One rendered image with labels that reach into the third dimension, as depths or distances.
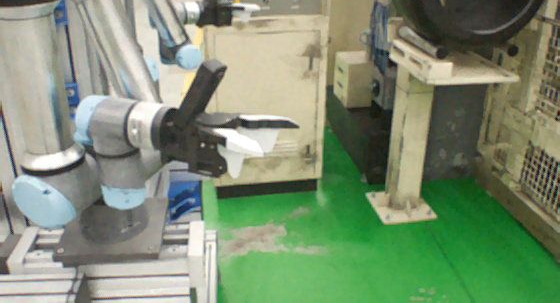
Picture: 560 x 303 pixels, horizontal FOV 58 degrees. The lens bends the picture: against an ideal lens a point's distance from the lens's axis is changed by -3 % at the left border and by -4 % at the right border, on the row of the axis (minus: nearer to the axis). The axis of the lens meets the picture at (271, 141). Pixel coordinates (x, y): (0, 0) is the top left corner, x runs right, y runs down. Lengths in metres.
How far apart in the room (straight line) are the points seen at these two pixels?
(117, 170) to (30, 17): 0.28
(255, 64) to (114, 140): 1.56
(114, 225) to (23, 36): 0.44
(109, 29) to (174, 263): 0.52
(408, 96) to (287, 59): 0.56
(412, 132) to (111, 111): 1.73
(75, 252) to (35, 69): 0.41
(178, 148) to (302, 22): 1.61
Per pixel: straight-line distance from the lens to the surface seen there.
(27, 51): 0.90
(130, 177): 0.89
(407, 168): 2.46
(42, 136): 0.95
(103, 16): 0.96
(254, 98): 2.40
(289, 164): 2.57
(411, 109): 2.33
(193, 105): 0.77
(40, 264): 1.24
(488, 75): 2.03
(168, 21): 1.53
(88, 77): 1.26
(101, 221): 1.13
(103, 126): 0.85
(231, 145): 0.69
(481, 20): 2.20
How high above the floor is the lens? 1.37
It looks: 25 degrees down
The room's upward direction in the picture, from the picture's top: straight up
